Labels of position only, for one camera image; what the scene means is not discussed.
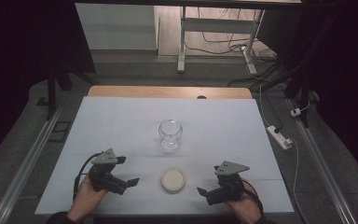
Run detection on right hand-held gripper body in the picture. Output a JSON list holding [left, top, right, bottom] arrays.
[[206, 160, 251, 206]]

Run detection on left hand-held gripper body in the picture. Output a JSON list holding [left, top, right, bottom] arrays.
[[88, 147, 129, 196]]

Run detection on cream round jar lid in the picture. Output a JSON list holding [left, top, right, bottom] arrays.
[[160, 167, 187, 194]]

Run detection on clear glass jar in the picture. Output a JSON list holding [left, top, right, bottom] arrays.
[[158, 119, 184, 153]]

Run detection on person's left hand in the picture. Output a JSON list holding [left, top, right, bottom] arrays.
[[66, 175, 109, 223]]

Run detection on person's right hand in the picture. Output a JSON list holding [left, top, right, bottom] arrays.
[[225, 181, 263, 224]]

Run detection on white table cover sheet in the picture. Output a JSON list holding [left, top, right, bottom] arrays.
[[34, 95, 295, 216]]

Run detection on white power strip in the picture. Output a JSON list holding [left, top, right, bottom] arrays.
[[266, 124, 294, 151]]

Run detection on wooden table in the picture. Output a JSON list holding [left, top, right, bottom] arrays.
[[87, 85, 254, 100]]

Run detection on black stand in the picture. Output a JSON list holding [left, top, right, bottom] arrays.
[[36, 59, 91, 121], [255, 18, 337, 129]]

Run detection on black curtain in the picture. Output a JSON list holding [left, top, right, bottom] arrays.
[[0, 0, 97, 171], [255, 0, 358, 180]]

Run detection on red and black gripper cable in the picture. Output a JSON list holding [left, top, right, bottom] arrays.
[[241, 179, 265, 217]]

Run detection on black floor bracket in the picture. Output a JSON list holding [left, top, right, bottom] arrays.
[[48, 120, 73, 144]]

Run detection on thin white cable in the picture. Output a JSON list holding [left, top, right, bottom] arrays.
[[258, 84, 311, 224]]

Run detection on metal floor rail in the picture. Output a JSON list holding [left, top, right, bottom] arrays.
[[0, 104, 63, 224], [287, 98, 358, 224]]

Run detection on black floor cables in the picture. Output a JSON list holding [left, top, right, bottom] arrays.
[[185, 7, 290, 92]]

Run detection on white desk frame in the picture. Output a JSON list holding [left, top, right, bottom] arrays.
[[177, 6, 267, 76]]

